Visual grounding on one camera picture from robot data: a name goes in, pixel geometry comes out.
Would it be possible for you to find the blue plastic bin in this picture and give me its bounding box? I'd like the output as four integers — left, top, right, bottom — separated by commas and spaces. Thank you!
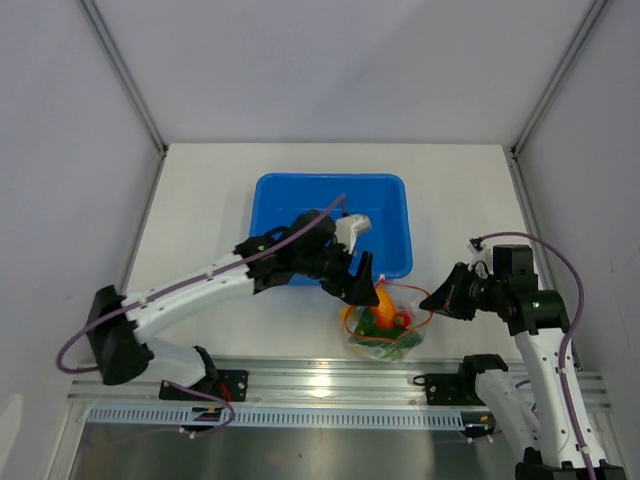
248, 172, 414, 288

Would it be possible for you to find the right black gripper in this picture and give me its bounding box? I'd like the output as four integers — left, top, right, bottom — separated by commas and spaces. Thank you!
419, 261, 506, 321

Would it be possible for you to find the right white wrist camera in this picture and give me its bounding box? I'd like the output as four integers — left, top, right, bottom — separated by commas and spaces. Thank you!
468, 238, 492, 268

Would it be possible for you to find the dark green cucumber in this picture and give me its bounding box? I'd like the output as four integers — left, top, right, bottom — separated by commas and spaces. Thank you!
348, 330, 423, 349

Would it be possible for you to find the green chili pepper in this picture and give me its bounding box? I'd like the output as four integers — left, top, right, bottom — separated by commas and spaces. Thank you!
353, 308, 379, 337

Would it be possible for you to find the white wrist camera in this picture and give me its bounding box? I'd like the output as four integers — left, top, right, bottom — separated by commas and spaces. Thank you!
468, 238, 492, 268
334, 214, 372, 254

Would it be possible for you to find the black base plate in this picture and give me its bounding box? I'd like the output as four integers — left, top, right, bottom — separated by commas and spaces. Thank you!
159, 369, 249, 402
412, 373, 484, 407

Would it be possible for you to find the clear zip top bag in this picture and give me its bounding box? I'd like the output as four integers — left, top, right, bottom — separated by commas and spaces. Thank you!
340, 276, 433, 362

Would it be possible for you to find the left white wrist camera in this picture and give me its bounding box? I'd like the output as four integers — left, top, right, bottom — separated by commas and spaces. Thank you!
334, 214, 372, 254

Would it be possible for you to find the left aluminium frame post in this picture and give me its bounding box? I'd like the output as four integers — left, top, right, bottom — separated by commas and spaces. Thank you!
76, 0, 168, 158

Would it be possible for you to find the orange red mango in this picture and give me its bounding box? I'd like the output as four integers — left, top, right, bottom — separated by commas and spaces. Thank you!
370, 285, 397, 330

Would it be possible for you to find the red chili pepper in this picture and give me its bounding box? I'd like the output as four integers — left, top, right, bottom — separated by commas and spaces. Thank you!
394, 311, 412, 329

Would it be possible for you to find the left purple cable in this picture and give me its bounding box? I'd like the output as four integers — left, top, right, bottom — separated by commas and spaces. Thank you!
55, 193, 347, 440

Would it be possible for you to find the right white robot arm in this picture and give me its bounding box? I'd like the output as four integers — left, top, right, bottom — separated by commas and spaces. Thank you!
413, 237, 626, 479

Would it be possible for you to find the yellow orange mango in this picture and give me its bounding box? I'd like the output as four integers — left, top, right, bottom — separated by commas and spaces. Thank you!
341, 306, 357, 326

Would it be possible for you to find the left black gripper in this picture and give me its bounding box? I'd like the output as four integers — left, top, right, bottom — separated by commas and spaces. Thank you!
294, 237, 378, 306

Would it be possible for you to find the right aluminium frame post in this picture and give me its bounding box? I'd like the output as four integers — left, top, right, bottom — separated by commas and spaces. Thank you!
510, 0, 612, 161

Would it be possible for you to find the green grape bunch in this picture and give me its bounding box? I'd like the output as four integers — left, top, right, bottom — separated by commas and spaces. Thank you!
373, 348, 406, 362

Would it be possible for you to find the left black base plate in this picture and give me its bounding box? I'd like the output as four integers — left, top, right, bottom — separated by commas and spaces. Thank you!
159, 369, 249, 402

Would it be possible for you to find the aluminium frame post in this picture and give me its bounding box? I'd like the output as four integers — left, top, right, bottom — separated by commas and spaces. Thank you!
510, 0, 612, 161
76, 0, 168, 158

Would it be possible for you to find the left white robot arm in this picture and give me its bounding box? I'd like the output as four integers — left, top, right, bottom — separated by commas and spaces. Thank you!
86, 210, 379, 400

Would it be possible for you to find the aluminium mounting rail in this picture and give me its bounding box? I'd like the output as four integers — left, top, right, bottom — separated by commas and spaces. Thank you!
67, 357, 611, 411

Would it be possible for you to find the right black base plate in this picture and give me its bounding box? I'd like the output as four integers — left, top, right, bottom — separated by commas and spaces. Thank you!
412, 373, 484, 407

